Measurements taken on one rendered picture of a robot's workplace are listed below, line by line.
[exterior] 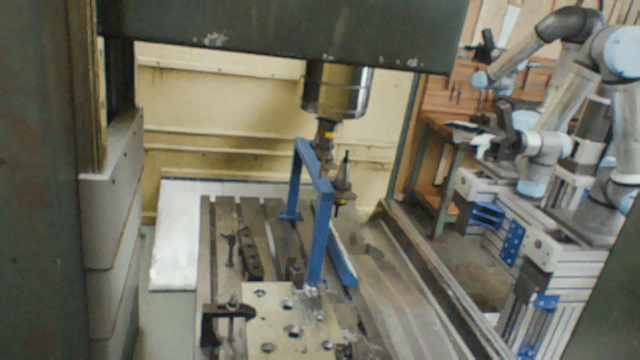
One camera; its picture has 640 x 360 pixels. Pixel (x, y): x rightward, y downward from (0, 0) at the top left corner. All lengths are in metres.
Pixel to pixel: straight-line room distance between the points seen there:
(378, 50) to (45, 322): 0.73
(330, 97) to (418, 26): 0.22
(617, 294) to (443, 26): 0.72
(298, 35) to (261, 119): 1.24
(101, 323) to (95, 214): 0.24
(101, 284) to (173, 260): 1.00
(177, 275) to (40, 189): 1.21
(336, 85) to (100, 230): 0.52
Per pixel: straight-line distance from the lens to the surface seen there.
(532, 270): 1.76
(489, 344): 1.63
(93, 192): 0.85
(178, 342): 1.68
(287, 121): 2.12
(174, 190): 2.15
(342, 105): 0.98
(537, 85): 4.53
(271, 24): 0.87
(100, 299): 0.98
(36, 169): 0.73
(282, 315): 1.21
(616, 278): 1.27
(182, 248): 1.97
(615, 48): 1.40
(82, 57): 0.81
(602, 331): 1.31
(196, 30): 0.87
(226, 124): 2.10
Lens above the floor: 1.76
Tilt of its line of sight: 24 degrees down
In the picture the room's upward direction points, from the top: 9 degrees clockwise
